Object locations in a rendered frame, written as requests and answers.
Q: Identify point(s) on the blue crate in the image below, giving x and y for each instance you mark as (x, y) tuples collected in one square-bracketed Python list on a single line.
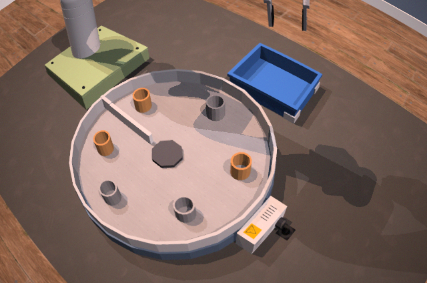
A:
[(276, 81)]

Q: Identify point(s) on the bronze bushing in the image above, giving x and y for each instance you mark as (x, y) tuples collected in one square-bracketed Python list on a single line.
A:
[(144, 104), (244, 159), (103, 143)]

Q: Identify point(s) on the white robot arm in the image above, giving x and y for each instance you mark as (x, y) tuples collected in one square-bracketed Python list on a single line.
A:
[(81, 26)]

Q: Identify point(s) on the grey metal bushing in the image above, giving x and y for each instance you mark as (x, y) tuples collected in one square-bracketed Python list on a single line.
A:
[(184, 201), (107, 185), (215, 107)]

